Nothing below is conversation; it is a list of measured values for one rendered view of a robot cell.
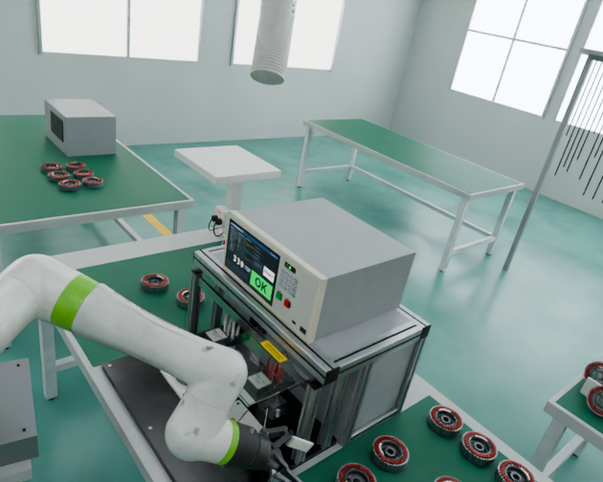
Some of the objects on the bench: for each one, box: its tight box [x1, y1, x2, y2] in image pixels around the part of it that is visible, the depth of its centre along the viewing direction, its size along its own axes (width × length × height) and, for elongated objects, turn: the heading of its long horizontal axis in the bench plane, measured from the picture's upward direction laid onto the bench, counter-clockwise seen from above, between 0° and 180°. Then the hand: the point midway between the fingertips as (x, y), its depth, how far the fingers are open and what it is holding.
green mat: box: [74, 240, 227, 367], centre depth 214 cm, size 94×61×1 cm, turn 111°
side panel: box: [337, 337, 427, 448], centre depth 155 cm, size 28×3×32 cm, turn 111°
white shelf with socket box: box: [174, 145, 281, 238], centre depth 242 cm, size 35×37×46 cm
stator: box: [370, 435, 410, 472], centre depth 151 cm, size 11×11×4 cm
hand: (315, 469), depth 120 cm, fingers open, 13 cm apart
